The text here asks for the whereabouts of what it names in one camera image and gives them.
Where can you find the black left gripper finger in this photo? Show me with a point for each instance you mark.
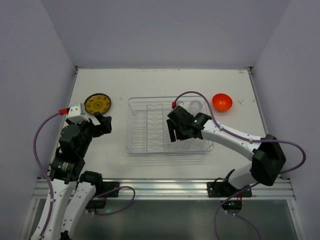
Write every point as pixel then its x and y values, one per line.
pixel 101 119
pixel 106 124

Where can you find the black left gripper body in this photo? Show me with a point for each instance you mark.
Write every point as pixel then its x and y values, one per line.
pixel 97 126

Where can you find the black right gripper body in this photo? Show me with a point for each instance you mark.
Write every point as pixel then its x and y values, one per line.
pixel 178 128

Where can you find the orange plastic bowl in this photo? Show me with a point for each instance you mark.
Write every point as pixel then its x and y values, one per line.
pixel 222 102

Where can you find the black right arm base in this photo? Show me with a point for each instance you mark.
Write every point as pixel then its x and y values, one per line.
pixel 221 188

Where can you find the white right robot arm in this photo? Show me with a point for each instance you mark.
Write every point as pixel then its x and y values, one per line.
pixel 266 157

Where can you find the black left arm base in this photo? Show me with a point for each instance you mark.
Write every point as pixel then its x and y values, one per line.
pixel 108 186

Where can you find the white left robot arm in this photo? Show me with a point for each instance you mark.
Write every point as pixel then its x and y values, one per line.
pixel 70 189

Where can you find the clear plastic dish rack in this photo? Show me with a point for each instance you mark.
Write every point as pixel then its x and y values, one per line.
pixel 147 129

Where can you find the clear glass cup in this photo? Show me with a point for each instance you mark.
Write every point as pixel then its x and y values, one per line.
pixel 195 107
pixel 196 144

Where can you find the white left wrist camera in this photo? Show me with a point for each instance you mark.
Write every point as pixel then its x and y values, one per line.
pixel 77 113

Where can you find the aluminium mounting rail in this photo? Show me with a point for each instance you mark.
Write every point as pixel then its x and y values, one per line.
pixel 196 189

